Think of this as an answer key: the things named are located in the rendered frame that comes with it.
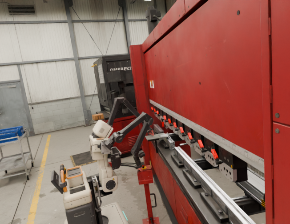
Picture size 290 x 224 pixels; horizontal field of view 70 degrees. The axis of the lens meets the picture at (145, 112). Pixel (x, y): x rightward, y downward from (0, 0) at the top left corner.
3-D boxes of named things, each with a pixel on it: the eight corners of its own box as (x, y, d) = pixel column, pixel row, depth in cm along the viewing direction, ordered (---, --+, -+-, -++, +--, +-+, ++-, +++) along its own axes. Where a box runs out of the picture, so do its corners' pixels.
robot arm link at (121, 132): (144, 108, 217) (149, 110, 208) (149, 118, 223) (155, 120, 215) (110, 135, 204) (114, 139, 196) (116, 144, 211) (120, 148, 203)
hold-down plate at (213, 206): (200, 196, 153) (199, 192, 153) (207, 194, 154) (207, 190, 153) (220, 223, 124) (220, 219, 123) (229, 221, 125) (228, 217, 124)
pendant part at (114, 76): (118, 114, 416) (112, 71, 402) (130, 113, 414) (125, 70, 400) (113, 120, 366) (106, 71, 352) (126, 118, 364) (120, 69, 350)
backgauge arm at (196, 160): (187, 170, 225) (186, 157, 223) (242, 159, 233) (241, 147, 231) (190, 173, 218) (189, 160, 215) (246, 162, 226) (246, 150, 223)
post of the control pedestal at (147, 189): (148, 221, 244) (143, 178, 235) (153, 220, 244) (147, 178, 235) (149, 224, 238) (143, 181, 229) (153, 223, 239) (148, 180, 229)
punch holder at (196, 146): (194, 150, 164) (192, 129, 161) (204, 148, 165) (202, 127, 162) (202, 156, 149) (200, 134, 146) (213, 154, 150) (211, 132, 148)
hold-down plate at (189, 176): (182, 172, 192) (182, 169, 192) (188, 171, 193) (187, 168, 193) (195, 189, 163) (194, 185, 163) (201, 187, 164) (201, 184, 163)
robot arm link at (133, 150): (145, 115, 220) (150, 118, 211) (149, 116, 223) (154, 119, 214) (129, 152, 222) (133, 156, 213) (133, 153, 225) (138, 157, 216)
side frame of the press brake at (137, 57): (144, 172, 396) (128, 47, 357) (187, 164, 407) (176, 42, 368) (147, 178, 372) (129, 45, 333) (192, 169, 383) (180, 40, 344)
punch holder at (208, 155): (205, 159, 144) (203, 136, 142) (216, 157, 145) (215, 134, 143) (215, 168, 130) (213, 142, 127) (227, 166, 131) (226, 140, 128)
